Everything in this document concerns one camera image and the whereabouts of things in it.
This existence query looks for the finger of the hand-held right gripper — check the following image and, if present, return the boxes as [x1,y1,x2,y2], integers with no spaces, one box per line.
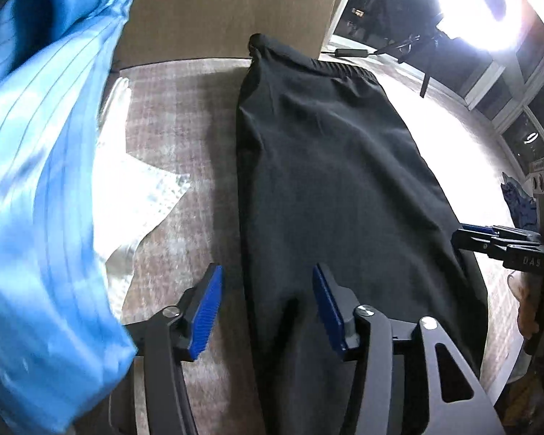
[461,223,544,241]
[452,231,544,270]

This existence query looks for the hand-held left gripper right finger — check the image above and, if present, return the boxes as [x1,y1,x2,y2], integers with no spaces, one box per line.
[312,263,508,435]

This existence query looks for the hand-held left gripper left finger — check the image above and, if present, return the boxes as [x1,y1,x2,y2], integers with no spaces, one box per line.
[127,263,224,435]

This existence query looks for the black pants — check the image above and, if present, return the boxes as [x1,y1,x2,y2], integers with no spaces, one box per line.
[236,33,489,435]

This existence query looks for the person's right hand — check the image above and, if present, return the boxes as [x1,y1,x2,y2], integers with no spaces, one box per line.
[508,272,540,336]

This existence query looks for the dark blue cloth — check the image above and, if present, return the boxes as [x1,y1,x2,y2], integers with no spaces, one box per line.
[501,171,538,232]

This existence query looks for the white garment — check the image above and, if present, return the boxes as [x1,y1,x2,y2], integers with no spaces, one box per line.
[93,77,191,322]

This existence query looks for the black tripod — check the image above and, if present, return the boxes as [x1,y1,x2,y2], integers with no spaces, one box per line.
[399,27,445,98]

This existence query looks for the blue striped garment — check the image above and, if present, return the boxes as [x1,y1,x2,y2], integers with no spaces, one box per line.
[0,0,141,433]

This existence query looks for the wooden headboard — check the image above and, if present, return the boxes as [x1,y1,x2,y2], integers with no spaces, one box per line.
[111,0,345,73]

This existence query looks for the black power cable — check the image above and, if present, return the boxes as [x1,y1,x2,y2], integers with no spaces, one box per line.
[367,38,418,56]

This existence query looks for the ring light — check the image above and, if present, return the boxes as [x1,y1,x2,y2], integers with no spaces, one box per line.
[426,0,544,55]

